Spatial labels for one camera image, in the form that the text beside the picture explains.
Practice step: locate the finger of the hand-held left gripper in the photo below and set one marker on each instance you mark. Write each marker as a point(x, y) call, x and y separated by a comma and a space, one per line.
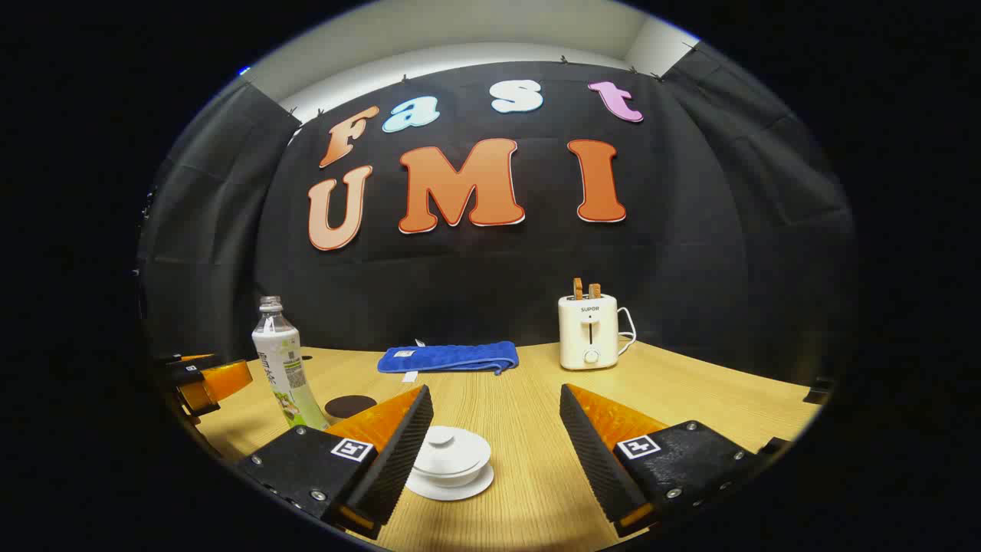
point(184, 364)
point(222, 383)

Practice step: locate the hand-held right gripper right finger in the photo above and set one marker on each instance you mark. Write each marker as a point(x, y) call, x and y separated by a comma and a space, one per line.
point(590, 452)

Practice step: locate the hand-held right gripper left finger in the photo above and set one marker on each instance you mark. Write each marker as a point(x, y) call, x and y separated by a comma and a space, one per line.
point(398, 460)

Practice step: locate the white teacup lid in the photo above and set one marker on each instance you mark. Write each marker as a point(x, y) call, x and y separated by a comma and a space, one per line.
point(452, 452)

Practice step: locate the clear water bottle white label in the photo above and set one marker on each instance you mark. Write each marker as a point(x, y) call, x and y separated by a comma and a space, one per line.
point(280, 360)

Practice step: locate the dark round coaster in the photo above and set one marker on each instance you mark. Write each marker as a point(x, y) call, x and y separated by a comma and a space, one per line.
point(349, 405)

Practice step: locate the white saucer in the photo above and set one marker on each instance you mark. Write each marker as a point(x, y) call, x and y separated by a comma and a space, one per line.
point(460, 492)

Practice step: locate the cream toaster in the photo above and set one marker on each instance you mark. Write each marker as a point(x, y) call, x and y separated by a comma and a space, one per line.
point(586, 337)

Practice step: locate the blue towel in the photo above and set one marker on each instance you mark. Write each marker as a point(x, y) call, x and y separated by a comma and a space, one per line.
point(452, 356)

